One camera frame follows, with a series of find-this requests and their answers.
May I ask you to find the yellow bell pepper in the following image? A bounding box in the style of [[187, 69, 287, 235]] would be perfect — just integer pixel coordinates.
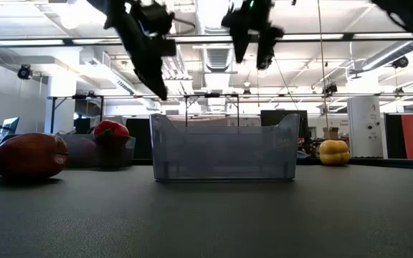
[[318, 139, 351, 167]]

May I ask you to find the black partition panel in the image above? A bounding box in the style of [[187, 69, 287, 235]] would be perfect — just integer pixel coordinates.
[[125, 118, 153, 161]]

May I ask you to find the small black ceiling camera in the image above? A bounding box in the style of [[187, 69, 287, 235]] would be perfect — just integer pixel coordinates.
[[322, 82, 338, 96]]

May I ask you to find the black ceiling spotlight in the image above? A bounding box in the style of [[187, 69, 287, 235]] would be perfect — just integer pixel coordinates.
[[16, 64, 33, 81]]

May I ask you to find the slanted silver ceiling duct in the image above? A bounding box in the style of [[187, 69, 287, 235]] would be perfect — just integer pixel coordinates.
[[361, 39, 413, 72]]

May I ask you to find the black overhead frame bar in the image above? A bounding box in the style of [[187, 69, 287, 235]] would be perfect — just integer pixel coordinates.
[[0, 32, 413, 47]]

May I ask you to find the translucent grey plastic bin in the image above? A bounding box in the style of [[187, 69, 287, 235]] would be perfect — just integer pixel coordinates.
[[149, 113, 301, 182], [53, 133, 137, 168]]

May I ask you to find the large dark red bell pepper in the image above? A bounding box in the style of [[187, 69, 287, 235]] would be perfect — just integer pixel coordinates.
[[0, 133, 70, 179]]

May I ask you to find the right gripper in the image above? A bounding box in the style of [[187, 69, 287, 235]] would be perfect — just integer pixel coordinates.
[[220, 0, 285, 72]]

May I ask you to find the round black ceiling camera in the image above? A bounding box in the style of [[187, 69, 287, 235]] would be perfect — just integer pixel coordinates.
[[392, 55, 409, 70]]

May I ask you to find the computer monitor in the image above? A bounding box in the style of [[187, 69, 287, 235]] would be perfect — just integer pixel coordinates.
[[0, 117, 20, 145]]

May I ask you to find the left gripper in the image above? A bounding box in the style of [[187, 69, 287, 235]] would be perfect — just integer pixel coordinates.
[[103, 0, 177, 102]]

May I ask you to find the hanging thin rope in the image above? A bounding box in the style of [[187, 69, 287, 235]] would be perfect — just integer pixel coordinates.
[[316, 0, 331, 144]]

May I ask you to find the red bell pepper green stem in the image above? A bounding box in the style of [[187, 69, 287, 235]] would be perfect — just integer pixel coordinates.
[[92, 120, 130, 166]]

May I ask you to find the silver ceiling air duct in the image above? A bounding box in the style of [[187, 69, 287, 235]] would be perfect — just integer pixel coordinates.
[[194, 0, 245, 113]]

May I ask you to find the cardboard box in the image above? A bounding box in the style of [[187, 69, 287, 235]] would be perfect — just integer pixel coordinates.
[[322, 126, 341, 141]]

